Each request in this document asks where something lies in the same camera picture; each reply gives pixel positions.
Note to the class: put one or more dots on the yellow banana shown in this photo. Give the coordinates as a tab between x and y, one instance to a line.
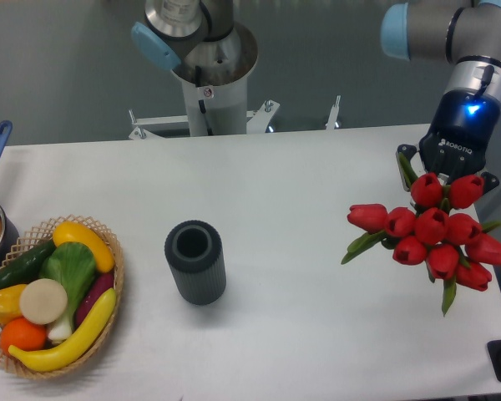
73	348

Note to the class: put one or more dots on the orange fruit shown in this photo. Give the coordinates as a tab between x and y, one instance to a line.
23	334

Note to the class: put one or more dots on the red tulip bouquet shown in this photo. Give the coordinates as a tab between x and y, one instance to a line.
435	231

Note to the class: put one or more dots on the yellow bell pepper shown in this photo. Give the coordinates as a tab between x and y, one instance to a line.
10	303

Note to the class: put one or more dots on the green cucumber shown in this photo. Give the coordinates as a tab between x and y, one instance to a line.
26	267

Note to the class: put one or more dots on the purple sweet potato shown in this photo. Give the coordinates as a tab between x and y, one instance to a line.
100	285

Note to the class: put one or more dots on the green bok choy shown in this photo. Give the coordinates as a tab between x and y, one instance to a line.
72	265

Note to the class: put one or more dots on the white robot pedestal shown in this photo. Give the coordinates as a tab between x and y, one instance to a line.
214	78

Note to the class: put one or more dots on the beige round disc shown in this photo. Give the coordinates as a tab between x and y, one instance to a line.
43	301

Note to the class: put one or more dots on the dark grey ribbed vase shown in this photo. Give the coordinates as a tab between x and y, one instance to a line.
194	252

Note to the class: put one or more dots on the yellow squash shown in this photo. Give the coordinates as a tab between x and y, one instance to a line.
70	231

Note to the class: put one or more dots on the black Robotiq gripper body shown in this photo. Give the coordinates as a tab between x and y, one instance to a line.
457	139

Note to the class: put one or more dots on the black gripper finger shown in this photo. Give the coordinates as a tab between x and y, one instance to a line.
490	181
404	155

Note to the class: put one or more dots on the woven wicker basket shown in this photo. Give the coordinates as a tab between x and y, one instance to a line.
39	234

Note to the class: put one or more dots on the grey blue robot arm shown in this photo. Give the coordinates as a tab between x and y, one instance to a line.
466	34

